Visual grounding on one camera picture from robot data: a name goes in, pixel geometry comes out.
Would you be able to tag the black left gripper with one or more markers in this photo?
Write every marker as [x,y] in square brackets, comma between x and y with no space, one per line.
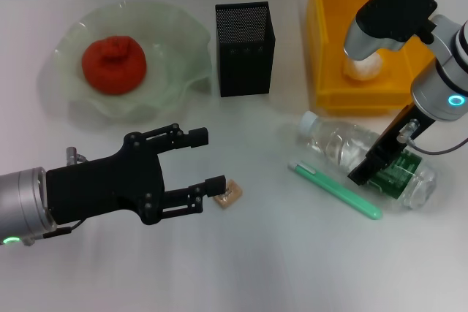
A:
[106,184]

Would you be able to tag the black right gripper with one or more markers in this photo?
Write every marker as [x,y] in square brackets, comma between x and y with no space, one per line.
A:
[398,133]

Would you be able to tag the clear water bottle green label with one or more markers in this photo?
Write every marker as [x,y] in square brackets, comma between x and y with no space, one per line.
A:
[329,140]

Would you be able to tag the white paper ball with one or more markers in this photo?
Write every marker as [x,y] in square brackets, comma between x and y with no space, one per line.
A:
[365,69]

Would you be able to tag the red-orange fruit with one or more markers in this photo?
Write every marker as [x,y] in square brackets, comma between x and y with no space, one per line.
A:
[113,67]

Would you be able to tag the mint green pen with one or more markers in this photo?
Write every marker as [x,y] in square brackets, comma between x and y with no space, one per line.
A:
[336,189]

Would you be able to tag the small tan eraser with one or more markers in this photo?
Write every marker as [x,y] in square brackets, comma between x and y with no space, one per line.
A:
[230,200]

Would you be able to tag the black mesh pen holder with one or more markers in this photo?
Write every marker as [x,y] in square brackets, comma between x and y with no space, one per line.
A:
[245,63]

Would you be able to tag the wavy clear glass fruit plate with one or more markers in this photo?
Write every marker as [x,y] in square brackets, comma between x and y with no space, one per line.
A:
[168,34]

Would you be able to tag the yellow plastic storage bin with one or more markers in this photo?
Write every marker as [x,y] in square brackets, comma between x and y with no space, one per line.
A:
[329,34]

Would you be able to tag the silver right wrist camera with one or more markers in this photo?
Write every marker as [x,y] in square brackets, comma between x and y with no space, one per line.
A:
[395,12]

